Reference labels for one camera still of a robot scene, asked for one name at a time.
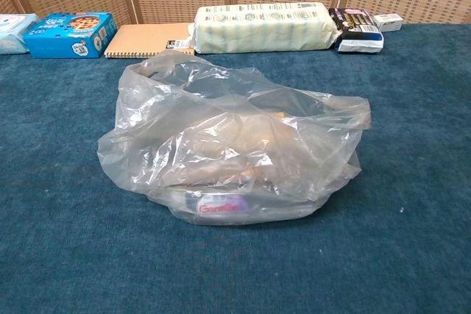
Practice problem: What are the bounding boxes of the clear plastic shopping bag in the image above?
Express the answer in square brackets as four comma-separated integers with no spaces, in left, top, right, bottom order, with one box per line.
[97,50,372,227]

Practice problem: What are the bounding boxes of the yellow brown snack pack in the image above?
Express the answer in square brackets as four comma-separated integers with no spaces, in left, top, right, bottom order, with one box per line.
[187,111,291,186]

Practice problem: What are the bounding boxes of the purple pink tube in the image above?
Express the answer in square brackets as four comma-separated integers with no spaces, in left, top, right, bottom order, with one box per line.
[197,193,255,216]

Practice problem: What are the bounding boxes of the long white tissue pack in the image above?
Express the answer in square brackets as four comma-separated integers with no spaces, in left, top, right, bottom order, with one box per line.
[194,2,339,54]

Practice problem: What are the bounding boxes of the brown spiral notebook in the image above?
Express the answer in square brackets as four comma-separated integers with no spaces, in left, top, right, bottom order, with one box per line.
[104,22,196,60]

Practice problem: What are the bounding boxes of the dark blue table cloth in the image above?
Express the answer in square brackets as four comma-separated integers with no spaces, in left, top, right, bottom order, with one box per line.
[0,23,471,314]

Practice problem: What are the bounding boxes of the dark small snack box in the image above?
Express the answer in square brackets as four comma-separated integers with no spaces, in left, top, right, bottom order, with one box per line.
[328,7,385,53]

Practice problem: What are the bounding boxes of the small white box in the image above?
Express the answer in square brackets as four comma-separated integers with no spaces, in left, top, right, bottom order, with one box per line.
[374,13,403,33]

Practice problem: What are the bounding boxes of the blue cookie box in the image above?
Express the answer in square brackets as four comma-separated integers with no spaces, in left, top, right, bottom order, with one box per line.
[23,11,118,60]

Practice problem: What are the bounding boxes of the light blue wet wipes pack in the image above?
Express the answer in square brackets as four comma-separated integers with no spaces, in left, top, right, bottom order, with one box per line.
[0,13,40,55]

